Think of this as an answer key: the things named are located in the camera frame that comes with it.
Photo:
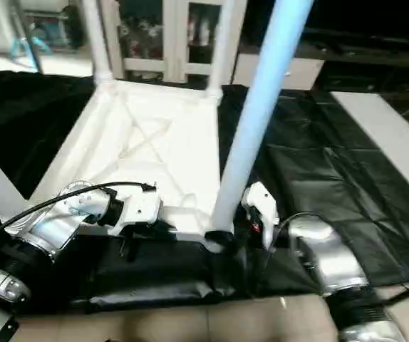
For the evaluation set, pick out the white plastic table top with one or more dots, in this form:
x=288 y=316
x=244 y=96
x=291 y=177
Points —
x=162 y=142

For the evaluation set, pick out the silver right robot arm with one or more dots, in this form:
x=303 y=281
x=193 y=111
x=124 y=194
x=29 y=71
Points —
x=325 y=256

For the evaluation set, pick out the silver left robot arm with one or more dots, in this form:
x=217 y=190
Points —
x=55 y=224

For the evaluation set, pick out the black work surface mat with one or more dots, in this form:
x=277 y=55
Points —
x=318 y=157

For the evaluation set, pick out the white drawer unit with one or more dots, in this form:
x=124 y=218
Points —
x=297 y=73

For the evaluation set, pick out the white flat sheet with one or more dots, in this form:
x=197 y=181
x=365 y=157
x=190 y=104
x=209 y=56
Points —
x=397 y=135

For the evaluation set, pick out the white glass door cabinet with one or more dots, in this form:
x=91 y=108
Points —
x=162 y=35

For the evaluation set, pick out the colourful background box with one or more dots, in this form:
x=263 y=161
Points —
x=44 y=32

